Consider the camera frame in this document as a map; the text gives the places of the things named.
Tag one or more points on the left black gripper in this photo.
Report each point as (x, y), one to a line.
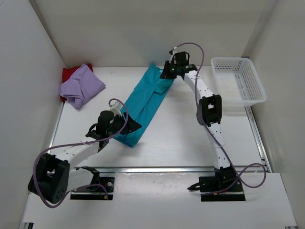
(124, 125)

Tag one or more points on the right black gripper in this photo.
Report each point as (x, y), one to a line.
(168, 72)

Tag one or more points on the teal t shirt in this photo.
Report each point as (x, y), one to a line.
(144, 101)

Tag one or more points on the purple t shirt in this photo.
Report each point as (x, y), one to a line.
(81, 86)

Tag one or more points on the red t shirt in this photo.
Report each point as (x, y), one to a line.
(67, 72)

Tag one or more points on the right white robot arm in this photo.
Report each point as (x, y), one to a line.
(208, 115)

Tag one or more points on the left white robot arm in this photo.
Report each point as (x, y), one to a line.
(58, 174)

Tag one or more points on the white plastic basket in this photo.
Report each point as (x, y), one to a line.
(237, 82)

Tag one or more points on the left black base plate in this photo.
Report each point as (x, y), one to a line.
(104, 192)

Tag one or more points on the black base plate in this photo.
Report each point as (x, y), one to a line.
(104, 192)
(213, 189)

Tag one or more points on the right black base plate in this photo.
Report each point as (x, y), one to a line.
(213, 189)

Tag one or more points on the aluminium rail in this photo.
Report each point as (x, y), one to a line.
(158, 170)

